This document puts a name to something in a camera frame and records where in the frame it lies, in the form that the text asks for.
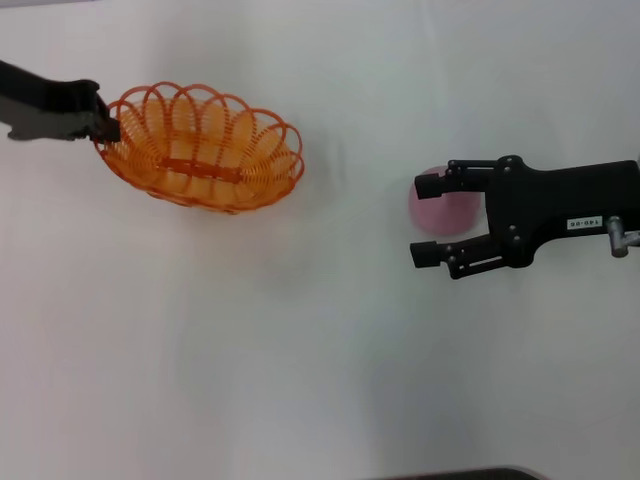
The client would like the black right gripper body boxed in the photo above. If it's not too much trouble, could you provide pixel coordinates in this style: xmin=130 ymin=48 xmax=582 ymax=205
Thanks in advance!
xmin=482 ymin=154 xmax=640 ymax=269

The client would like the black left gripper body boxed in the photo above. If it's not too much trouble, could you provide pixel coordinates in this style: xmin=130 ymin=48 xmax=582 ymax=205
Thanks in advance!
xmin=0 ymin=59 xmax=101 ymax=144

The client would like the pink peach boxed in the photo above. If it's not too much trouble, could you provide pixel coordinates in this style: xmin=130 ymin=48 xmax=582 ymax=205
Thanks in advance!
xmin=408 ymin=167 xmax=484 ymax=235

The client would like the orange plastic woven basket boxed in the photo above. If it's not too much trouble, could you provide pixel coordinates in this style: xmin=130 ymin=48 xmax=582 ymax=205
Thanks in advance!
xmin=97 ymin=80 xmax=306 ymax=216

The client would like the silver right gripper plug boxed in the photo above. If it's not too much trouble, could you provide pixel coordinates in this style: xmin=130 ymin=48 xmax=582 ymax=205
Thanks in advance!
xmin=606 ymin=215 xmax=640 ymax=259

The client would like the dark robot torso edge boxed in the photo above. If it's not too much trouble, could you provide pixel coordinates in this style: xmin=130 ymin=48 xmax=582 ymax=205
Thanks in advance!
xmin=384 ymin=467 xmax=544 ymax=480

